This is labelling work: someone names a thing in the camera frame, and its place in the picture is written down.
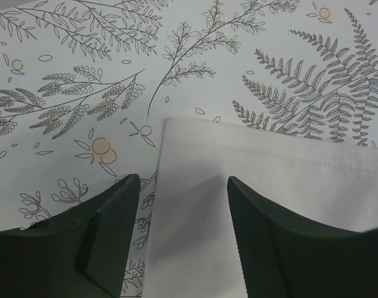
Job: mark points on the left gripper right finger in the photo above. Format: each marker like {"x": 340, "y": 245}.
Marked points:
{"x": 284, "y": 254}

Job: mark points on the white t shirt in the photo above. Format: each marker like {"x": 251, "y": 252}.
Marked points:
{"x": 192, "y": 249}

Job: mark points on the floral tablecloth mat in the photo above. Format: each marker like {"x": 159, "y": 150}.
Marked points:
{"x": 282, "y": 95}

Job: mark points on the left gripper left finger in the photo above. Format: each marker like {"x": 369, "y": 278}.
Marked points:
{"x": 81, "y": 252}

